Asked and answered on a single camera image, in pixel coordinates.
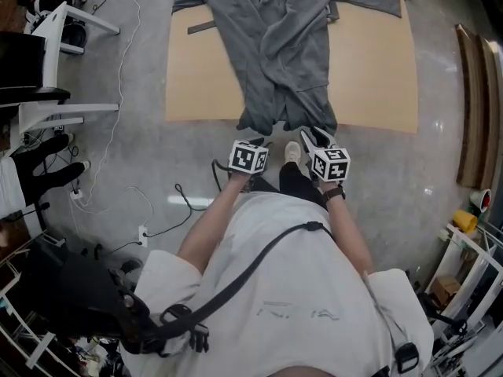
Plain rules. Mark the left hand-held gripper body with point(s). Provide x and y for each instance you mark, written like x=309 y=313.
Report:
x=247 y=159

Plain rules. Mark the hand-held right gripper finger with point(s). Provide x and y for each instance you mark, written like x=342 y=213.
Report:
x=326 y=137
x=308 y=143

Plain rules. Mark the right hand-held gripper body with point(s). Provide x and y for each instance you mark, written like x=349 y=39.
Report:
x=332 y=165

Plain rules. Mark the grey robe garment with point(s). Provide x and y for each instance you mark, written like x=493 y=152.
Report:
x=291 y=53

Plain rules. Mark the person's left forearm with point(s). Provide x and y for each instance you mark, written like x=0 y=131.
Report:
x=212 y=218

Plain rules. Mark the person's right forearm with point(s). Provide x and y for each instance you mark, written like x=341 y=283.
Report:
x=347 y=234

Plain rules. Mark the black shoulder pack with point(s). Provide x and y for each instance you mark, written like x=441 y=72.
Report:
x=86 y=297

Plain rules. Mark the person's white shoe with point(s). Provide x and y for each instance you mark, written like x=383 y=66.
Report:
x=292 y=153

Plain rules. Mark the small white power socket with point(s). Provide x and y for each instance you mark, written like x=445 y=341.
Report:
x=143 y=236
x=76 y=194

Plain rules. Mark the person's white t-shirt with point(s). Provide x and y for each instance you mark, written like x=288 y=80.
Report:
x=283 y=289

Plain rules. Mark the yellow container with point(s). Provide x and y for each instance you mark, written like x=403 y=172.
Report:
x=464 y=221

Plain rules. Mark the wooden step platform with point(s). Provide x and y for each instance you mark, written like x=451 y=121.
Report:
x=477 y=112

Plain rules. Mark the white red paper cup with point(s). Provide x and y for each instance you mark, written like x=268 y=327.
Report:
x=481 y=200

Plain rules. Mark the brown cardboard box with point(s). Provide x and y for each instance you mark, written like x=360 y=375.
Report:
x=445 y=289

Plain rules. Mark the white desk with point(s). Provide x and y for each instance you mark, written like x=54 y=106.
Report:
x=51 y=53

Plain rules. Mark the black monitor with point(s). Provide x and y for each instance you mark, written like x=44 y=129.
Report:
x=23 y=65

